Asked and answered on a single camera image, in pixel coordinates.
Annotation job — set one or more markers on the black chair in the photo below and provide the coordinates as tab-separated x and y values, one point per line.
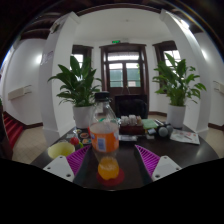
131	106

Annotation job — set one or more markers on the dark wooden double door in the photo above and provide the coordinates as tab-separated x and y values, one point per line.
125	73

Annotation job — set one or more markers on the white wall-mounted unit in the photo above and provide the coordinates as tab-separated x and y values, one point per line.
19	92
219	87

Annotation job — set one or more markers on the flat round red coaster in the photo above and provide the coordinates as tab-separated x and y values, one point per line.
111	182

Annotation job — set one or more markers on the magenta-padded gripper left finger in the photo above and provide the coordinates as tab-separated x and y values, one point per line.
58	166

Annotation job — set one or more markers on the red carpeted staircase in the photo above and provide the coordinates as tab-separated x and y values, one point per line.
12	130

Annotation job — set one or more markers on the pale yellow cup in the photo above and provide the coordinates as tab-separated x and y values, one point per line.
60	150

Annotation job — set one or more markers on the green book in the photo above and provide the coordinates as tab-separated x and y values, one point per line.
150	124

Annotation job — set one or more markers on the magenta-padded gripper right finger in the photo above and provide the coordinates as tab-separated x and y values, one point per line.
166	166

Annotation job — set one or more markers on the green exit sign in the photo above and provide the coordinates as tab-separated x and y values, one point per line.
116	41

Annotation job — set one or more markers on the potted plant in white pot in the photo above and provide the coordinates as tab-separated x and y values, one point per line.
178	83
78	86

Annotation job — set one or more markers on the white printed magazine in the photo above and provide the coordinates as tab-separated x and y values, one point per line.
185	136

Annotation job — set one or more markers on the clear bottle with orange label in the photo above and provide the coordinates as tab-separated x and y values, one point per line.
104	140

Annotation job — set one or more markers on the glowing wall lamp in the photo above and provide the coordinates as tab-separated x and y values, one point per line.
38	59
203	54

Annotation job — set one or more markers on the black and grey headphones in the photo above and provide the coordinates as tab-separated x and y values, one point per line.
164	130

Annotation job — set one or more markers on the wooden tray with small jars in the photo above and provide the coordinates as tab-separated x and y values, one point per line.
131	126

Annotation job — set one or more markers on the dark-framed window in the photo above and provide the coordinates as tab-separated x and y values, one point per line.
171	56
80	58

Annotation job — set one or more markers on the white paper notice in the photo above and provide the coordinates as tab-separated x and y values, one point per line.
47	57

